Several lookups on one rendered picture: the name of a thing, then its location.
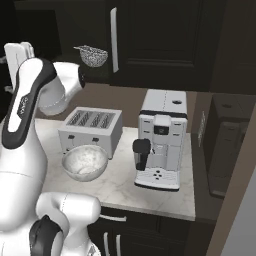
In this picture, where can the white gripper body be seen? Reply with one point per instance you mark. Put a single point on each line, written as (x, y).
(15, 56)

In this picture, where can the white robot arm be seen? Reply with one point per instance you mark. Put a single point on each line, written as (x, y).
(20, 173)

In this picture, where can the metal mesh tea strainer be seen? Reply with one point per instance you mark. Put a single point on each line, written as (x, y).
(94, 56)

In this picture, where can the pale speckled bowl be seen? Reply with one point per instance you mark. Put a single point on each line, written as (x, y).
(85, 163)

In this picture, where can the dark base cabinet door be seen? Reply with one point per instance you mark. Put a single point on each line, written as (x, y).
(96, 241)
(150, 245)

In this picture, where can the silver four-slot toaster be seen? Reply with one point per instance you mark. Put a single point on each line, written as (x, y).
(93, 128)

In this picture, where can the white coffee machine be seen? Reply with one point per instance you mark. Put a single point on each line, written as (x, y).
(163, 140)

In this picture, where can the dark drawer front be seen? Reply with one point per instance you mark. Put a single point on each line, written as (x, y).
(150, 221)

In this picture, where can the dark open wall cabinet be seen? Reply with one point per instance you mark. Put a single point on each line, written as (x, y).
(66, 30)

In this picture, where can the dark wall cabinet door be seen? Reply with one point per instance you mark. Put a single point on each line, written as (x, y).
(166, 40)

